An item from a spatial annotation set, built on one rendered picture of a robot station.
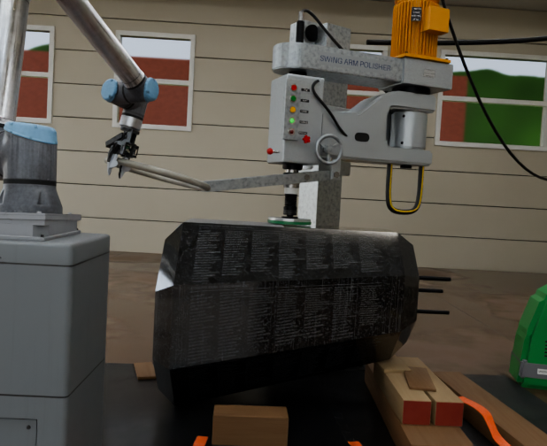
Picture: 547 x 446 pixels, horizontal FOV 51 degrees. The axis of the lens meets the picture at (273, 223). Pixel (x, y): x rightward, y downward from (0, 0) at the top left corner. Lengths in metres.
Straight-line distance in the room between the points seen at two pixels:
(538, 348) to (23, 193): 2.79
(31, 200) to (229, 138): 7.13
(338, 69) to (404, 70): 0.37
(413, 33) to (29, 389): 2.41
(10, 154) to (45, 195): 0.15
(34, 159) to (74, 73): 7.57
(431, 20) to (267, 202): 5.98
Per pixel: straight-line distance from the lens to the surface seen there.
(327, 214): 3.53
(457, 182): 9.25
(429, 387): 2.59
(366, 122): 2.95
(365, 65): 2.97
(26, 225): 1.74
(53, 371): 1.74
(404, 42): 3.19
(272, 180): 2.76
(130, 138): 2.48
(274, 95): 2.90
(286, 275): 2.46
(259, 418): 2.39
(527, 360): 3.59
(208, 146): 8.83
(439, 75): 3.19
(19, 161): 1.84
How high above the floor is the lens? 1.02
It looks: 3 degrees down
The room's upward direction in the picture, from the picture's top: 3 degrees clockwise
